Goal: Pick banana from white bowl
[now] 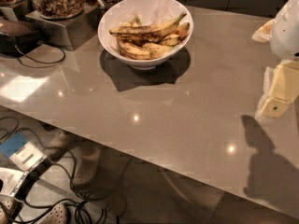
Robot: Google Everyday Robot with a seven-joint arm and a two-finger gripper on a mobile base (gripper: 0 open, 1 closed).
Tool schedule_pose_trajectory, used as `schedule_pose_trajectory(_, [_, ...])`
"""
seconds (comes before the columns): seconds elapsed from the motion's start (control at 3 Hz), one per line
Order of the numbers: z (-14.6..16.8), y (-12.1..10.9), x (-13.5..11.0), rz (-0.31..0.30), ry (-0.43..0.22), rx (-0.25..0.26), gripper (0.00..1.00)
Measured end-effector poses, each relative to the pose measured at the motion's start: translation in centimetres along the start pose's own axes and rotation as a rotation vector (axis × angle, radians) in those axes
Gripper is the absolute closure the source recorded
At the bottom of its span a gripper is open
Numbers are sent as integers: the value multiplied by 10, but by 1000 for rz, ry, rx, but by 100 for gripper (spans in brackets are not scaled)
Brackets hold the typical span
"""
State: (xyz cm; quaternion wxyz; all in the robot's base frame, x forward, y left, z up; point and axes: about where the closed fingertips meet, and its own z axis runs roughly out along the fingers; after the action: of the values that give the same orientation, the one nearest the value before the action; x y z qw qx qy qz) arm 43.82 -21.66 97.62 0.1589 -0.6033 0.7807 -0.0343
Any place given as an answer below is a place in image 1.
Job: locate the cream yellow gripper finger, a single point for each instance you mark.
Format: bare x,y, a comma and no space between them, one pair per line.
280,89

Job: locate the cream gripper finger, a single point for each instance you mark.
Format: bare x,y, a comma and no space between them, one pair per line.
264,32

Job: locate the grey slipper under table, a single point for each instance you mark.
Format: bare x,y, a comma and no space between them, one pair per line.
87,168

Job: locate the spotted banana front left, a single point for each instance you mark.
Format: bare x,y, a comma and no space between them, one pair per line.
132,51

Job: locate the long spotted top banana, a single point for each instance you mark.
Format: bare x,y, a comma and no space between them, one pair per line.
149,32

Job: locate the spotted banana front middle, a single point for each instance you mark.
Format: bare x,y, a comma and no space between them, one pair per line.
156,50

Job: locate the small banana right side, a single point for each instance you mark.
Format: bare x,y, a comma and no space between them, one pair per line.
176,37

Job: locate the white ceramic bowl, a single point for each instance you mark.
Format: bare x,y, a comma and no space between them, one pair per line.
135,13

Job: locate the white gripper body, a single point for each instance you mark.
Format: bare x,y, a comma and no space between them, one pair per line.
286,32

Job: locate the blue white box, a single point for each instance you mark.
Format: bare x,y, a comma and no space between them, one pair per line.
22,152

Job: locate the beige perforated clog shoe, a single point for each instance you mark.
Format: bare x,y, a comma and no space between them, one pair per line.
59,214

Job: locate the glass jar of nuts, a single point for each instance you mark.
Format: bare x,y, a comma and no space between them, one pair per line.
58,9

